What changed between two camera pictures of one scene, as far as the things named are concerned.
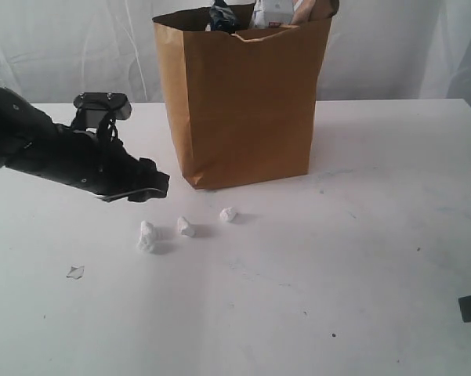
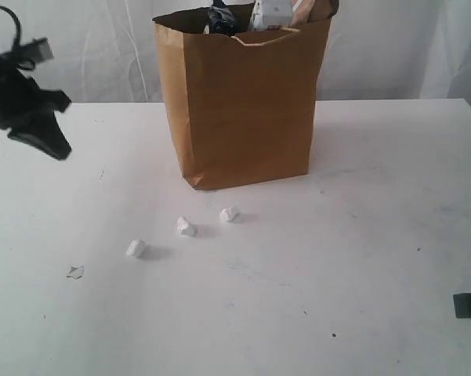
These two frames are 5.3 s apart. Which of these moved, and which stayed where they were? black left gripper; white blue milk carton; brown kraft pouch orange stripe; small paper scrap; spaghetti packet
Moved: black left gripper
Stayed: spaghetti packet; small paper scrap; white blue milk carton; brown kraft pouch orange stripe
